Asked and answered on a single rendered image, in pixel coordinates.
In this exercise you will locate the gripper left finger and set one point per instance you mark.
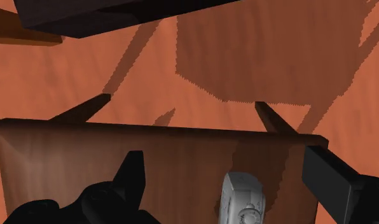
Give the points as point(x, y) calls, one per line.
point(127, 186)

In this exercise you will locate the brown wooden table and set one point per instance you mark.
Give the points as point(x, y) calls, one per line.
point(183, 161)

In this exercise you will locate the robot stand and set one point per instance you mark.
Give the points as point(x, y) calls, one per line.
point(84, 15)

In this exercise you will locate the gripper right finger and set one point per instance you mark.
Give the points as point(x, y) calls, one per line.
point(329, 176)

